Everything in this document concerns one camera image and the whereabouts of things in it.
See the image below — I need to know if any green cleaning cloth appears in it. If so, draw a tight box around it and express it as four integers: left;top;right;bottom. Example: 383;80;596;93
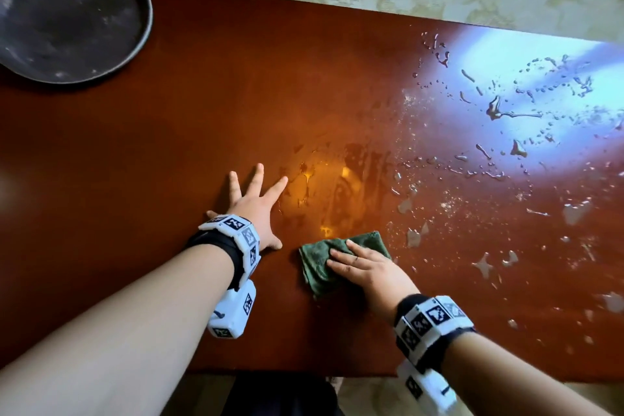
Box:
298;231;392;299

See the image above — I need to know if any white marker right wrist tracker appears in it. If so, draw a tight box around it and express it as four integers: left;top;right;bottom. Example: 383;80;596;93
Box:
393;294;476;416

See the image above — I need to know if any white marker wrist tracker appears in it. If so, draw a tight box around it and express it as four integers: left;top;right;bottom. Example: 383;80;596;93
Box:
393;294;476;416
184;214;262;340

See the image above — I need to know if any dark round metal tray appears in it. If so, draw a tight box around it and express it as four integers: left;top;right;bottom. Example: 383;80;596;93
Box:
0;0;154;85

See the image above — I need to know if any white marker left wrist tracker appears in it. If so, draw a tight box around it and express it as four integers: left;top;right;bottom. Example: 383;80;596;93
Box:
184;214;262;340

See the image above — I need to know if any person's dark clothing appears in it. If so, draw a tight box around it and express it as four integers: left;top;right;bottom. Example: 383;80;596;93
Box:
220;372;345;416

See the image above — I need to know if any person's right hand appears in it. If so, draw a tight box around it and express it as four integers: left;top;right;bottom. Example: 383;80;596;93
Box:
326;239;421;326

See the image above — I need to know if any person's left hand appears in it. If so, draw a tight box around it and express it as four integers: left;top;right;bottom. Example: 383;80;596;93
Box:
206;163;289;252

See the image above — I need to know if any person's left forearm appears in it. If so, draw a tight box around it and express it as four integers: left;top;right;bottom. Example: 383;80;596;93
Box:
0;244;236;416

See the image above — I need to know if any person's right forearm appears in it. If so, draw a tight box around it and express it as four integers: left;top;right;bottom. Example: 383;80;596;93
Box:
441;332;616;416

